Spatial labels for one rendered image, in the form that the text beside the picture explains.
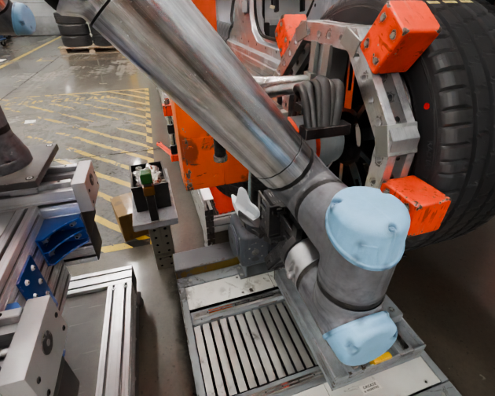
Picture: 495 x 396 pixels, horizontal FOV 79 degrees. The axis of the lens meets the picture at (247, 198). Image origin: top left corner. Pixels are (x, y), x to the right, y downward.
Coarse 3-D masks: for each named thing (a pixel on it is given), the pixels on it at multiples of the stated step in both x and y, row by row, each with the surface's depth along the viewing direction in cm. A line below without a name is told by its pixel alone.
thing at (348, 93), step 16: (352, 80) 75; (352, 96) 76; (352, 112) 77; (352, 128) 85; (368, 128) 72; (352, 144) 85; (368, 144) 75; (336, 160) 89; (352, 160) 80; (368, 160) 74; (336, 176) 105; (352, 176) 81
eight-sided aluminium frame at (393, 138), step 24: (312, 24) 68; (336, 24) 61; (360, 24) 61; (288, 48) 81; (360, 48) 55; (288, 72) 87; (360, 72) 56; (288, 96) 95; (384, 96) 53; (384, 120) 52; (408, 120) 53; (384, 144) 53; (408, 144) 53; (384, 168) 55; (408, 168) 56
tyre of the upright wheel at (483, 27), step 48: (384, 0) 58; (432, 0) 57; (480, 0) 60; (432, 48) 51; (480, 48) 53; (432, 96) 52; (480, 96) 51; (432, 144) 54; (480, 144) 52; (480, 192) 58; (432, 240) 67
